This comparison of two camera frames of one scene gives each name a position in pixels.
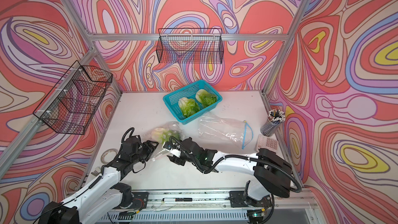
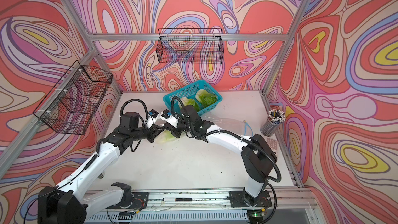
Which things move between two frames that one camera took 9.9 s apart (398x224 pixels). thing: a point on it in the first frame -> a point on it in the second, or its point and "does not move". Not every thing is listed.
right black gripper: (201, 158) -> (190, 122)
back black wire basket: (190, 45) does not move
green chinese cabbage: (205, 98) does not move
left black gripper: (150, 148) -> (154, 132)
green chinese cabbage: (188, 106) does not move
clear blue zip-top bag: (236, 133) does not move
